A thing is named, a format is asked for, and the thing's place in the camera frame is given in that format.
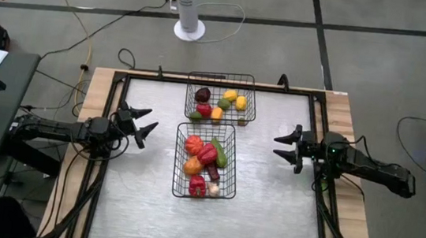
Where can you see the white tower fan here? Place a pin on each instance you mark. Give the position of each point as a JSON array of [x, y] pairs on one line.
[[187, 5]]

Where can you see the red apple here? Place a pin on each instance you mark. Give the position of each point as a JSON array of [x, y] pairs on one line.
[[204, 110]]

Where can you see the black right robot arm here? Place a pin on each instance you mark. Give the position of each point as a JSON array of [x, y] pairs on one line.
[[370, 167]]

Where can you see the white garlic bulb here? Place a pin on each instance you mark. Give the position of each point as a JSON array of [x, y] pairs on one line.
[[212, 189]]

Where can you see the green lime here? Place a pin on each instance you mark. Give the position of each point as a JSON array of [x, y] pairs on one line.
[[223, 104]]

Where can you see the dark maroon round fruit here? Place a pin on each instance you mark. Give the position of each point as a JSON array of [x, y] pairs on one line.
[[202, 94]]

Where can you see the orange-red tomato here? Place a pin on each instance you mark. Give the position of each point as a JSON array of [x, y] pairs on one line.
[[193, 144]]

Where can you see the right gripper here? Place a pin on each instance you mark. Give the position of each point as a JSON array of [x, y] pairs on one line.
[[311, 147]]

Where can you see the dark green avocado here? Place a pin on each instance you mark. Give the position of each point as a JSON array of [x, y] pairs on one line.
[[196, 116]]

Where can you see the small brown round fruit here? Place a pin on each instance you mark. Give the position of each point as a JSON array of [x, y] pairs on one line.
[[241, 121]]

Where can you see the green cucumber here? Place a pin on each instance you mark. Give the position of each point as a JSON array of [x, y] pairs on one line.
[[221, 157]]

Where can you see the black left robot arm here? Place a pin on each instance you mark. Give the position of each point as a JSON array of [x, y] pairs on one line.
[[49, 129]]

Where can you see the dark red eggplant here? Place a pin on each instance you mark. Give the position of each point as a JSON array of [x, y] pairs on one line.
[[212, 173]]

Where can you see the orange bell pepper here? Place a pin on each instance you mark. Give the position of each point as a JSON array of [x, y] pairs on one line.
[[193, 166]]

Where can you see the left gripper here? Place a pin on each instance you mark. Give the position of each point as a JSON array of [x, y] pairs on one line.
[[125, 123]]

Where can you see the small orange fruit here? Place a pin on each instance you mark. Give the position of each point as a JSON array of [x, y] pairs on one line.
[[217, 114]]

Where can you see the black metal table frame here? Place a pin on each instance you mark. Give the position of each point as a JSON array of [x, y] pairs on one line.
[[154, 76]]

